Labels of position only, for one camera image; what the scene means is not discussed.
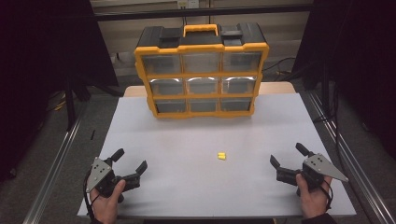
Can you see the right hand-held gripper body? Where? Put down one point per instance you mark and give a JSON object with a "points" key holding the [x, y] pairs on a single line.
{"points": [[319, 166]]}

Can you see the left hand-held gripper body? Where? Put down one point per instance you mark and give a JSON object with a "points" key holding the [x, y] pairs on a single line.
{"points": [[99, 174]]}

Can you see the clear plastic organizer drawer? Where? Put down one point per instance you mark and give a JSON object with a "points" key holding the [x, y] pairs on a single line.
{"points": [[235, 104]]}

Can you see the yellow black organizer cabinet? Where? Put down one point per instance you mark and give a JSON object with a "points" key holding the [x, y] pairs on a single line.
{"points": [[199, 39]]}

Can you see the person's left hand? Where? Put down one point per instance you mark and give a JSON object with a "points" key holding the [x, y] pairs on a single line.
{"points": [[106, 208]]}

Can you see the person's right hand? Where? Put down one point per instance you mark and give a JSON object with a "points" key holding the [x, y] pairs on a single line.
{"points": [[314, 202]]}

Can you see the small black floor object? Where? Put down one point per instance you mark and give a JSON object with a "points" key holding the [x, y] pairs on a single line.
{"points": [[92, 134]]}

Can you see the white table cover sheet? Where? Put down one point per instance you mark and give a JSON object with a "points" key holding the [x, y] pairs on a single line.
{"points": [[186, 186]]}

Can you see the black metal stand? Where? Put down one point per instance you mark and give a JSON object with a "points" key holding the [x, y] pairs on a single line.
{"points": [[69, 105]]}

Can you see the dark curtain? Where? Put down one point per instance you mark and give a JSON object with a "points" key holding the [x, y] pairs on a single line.
{"points": [[358, 62], [37, 62]]}

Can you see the grid of clear drawers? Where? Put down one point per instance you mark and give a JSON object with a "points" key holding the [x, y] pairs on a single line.
{"points": [[201, 85]]}

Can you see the aluminium frame rail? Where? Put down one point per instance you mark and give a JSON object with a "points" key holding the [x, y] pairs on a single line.
{"points": [[56, 168], [351, 155]]}

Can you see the black horizontal frame bar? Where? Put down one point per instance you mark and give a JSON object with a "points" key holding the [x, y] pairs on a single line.
{"points": [[155, 14]]}

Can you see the white wall socket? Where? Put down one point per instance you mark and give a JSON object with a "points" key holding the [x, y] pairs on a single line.
{"points": [[188, 3]]}

